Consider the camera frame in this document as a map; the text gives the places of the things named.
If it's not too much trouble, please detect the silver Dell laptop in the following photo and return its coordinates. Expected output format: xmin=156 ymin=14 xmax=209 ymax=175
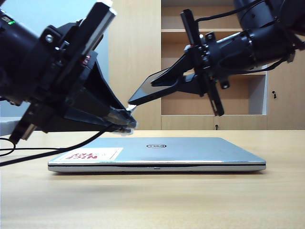
xmin=47 ymin=137 xmax=266 ymax=174

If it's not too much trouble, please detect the light wooden shelf cabinet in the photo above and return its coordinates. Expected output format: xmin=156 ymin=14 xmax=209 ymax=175
xmin=108 ymin=0 xmax=305 ymax=131

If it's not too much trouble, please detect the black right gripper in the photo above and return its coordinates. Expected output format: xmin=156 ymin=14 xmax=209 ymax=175
xmin=151 ymin=9 xmax=257 ymax=117

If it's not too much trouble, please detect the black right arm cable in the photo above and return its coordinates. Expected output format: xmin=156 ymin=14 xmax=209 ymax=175
xmin=195 ymin=4 xmax=243 ymax=22

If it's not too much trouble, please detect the black smartphone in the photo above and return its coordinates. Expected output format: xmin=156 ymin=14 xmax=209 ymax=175
xmin=128 ymin=70 xmax=184 ymax=105

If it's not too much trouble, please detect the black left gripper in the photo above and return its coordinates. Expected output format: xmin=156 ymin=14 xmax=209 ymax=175
xmin=9 ymin=2 xmax=138 ymax=144

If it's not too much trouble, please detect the black charging cable silver plug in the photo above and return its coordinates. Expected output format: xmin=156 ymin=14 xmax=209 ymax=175
xmin=0 ymin=104 xmax=138 ymax=167

